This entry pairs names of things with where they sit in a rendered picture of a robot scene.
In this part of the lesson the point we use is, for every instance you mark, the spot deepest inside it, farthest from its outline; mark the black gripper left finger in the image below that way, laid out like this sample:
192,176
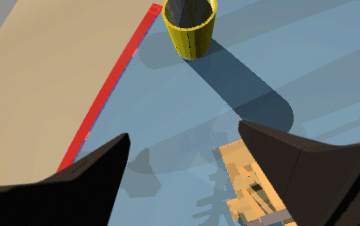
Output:
82,194

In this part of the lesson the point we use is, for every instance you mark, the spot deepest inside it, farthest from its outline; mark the yellow mug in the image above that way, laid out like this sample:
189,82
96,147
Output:
190,24

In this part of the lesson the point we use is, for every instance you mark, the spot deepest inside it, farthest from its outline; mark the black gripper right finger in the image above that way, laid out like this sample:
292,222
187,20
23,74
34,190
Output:
314,180

